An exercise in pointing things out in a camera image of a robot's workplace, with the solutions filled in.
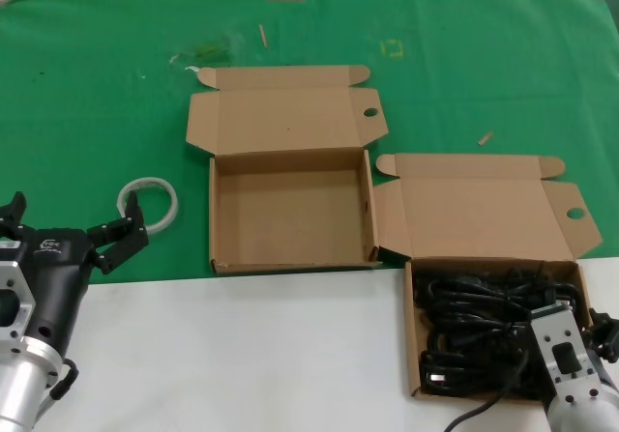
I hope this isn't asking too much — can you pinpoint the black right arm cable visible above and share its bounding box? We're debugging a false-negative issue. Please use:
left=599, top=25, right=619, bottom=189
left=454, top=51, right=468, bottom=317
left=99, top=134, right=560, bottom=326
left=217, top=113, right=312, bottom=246
left=443, top=384, right=522, bottom=432

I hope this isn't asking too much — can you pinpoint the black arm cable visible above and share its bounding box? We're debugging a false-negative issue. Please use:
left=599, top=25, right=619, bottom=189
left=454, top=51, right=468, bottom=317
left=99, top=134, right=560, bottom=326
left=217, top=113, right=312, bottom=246
left=46, top=357, right=80, bottom=402
left=443, top=384, right=522, bottom=432

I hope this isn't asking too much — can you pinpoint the clear tape roll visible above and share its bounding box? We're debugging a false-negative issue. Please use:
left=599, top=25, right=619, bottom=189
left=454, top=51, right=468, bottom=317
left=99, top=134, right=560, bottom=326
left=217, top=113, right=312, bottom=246
left=117, top=176, right=181, bottom=235

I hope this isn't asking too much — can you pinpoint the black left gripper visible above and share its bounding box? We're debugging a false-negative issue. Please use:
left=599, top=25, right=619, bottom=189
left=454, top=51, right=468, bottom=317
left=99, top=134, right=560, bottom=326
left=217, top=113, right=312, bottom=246
left=0, top=190, right=151, bottom=357

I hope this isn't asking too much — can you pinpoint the clear plastic bag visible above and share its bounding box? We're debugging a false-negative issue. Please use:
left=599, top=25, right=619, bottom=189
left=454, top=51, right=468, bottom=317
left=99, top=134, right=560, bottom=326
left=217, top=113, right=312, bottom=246
left=168, top=33, right=243, bottom=66

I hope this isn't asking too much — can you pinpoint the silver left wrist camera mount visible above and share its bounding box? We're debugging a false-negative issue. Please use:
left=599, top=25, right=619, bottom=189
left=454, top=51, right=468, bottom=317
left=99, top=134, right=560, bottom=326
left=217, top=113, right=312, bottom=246
left=0, top=240, right=38, bottom=356

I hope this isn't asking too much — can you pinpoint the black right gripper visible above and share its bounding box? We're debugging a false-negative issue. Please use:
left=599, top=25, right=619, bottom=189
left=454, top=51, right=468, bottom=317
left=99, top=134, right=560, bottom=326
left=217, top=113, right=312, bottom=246
left=586, top=307, right=619, bottom=390

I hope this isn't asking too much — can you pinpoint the open cardboard box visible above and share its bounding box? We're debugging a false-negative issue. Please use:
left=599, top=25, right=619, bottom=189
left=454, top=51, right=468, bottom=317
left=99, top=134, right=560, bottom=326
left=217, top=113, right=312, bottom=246
left=372, top=153, right=604, bottom=399
left=185, top=64, right=390, bottom=275

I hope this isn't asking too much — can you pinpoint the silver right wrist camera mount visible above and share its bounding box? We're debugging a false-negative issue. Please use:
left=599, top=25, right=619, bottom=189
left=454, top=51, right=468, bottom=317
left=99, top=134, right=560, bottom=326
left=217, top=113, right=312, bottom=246
left=529, top=299, right=619, bottom=403

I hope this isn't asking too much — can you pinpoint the green table cloth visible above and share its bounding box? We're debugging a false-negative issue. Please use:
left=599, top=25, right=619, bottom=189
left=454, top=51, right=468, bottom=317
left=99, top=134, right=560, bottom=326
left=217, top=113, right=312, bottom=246
left=0, top=0, right=619, bottom=286

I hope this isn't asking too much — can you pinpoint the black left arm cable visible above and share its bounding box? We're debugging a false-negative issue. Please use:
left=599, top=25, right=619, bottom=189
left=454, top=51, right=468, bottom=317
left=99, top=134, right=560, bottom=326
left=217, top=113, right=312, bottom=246
left=46, top=357, right=80, bottom=402

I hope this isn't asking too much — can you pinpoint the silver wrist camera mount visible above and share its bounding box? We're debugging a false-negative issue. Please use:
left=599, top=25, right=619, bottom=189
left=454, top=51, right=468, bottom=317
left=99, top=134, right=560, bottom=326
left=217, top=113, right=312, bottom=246
left=0, top=240, right=38, bottom=356
left=529, top=299, right=619, bottom=403

